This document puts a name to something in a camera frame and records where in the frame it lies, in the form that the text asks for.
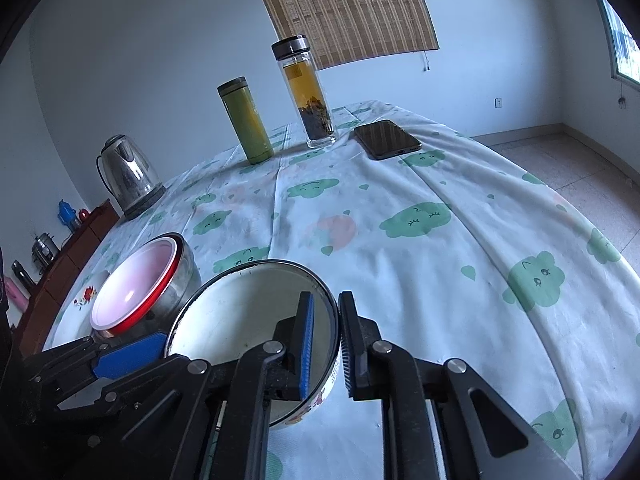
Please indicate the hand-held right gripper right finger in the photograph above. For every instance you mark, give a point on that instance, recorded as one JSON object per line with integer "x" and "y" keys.
{"x": 347, "y": 355}

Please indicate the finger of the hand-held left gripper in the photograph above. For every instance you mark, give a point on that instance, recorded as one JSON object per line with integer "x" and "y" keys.
{"x": 135, "y": 380}
{"x": 130, "y": 357}

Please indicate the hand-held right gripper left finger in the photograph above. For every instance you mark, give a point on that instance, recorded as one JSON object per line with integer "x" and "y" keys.
{"x": 306, "y": 345}

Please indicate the red rimmed white bowl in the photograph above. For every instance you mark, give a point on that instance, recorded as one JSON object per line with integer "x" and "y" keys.
{"x": 130, "y": 290}

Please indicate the white plate with red flower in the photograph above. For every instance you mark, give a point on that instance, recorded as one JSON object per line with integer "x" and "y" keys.
{"x": 82, "y": 300}

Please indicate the white enamel bowl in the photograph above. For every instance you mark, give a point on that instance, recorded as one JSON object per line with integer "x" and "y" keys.
{"x": 240, "y": 310}

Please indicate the stainless steel bowl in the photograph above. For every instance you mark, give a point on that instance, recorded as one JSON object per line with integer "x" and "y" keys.
{"x": 182, "y": 275}

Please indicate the green cloud print tablecloth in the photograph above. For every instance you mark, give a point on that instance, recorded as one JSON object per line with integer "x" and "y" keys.
{"x": 400, "y": 270}

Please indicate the brown wooden cabinet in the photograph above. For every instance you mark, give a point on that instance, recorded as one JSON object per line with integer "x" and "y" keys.
{"x": 75, "y": 250}

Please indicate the pink container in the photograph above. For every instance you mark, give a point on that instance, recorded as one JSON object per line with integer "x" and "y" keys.
{"x": 15, "y": 295}

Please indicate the steel rice cooker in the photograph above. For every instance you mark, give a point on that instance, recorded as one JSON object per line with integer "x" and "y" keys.
{"x": 44, "y": 250}

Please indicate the small red object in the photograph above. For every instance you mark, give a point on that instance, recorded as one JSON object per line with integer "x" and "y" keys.
{"x": 84, "y": 214}

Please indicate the blue thermos jug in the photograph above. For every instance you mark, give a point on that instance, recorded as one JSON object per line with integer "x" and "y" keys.
{"x": 66, "y": 215}

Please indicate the dark kettle base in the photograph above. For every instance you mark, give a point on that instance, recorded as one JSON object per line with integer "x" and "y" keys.
{"x": 150, "y": 202}

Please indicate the stainless steel electric kettle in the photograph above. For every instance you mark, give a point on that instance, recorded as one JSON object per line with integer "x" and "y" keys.
{"x": 127, "y": 170}

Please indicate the black smartphone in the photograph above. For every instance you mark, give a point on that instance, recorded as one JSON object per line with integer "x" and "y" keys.
{"x": 387, "y": 139}

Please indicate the green thermos flask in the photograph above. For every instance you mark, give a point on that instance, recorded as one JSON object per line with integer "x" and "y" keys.
{"x": 247, "y": 125}

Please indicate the glass tea bottle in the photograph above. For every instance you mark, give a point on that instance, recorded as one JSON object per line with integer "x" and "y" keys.
{"x": 305, "y": 95}

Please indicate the bamboo window blind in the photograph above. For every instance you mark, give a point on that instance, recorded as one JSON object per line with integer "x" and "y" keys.
{"x": 345, "y": 10}

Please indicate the window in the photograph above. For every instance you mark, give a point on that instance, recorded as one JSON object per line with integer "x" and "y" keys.
{"x": 622, "y": 40}

